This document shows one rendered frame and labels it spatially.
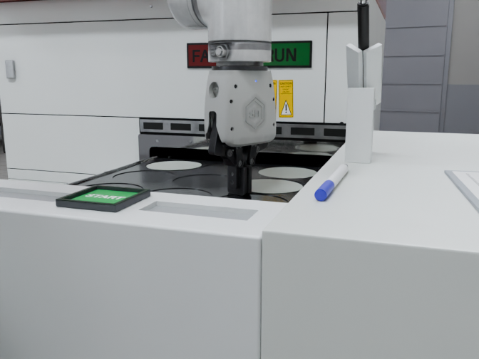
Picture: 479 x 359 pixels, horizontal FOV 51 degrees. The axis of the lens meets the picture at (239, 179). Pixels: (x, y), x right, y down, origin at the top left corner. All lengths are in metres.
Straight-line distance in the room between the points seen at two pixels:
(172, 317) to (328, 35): 0.67
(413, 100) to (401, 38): 1.03
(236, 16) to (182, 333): 0.40
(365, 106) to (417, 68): 8.20
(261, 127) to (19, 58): 0.71
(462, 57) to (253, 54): 8.16
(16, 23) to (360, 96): 0.86
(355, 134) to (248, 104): 0.15
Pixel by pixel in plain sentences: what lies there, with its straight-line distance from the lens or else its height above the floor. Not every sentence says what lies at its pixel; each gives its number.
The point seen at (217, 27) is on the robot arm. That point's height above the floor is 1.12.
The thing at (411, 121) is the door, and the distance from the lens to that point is 8.81.
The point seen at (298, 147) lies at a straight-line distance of 0.94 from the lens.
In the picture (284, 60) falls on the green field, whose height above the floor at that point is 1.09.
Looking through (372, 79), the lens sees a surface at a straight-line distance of 0.60.
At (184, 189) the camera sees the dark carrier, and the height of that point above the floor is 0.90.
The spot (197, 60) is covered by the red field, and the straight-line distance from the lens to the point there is 1.00.
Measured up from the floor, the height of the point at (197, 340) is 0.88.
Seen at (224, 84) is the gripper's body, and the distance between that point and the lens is 0.64.
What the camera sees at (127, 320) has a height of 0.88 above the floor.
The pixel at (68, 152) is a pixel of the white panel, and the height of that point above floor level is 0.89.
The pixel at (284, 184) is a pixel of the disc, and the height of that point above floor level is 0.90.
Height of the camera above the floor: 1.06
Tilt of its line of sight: 12 degrees down
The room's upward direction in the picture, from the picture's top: straight up
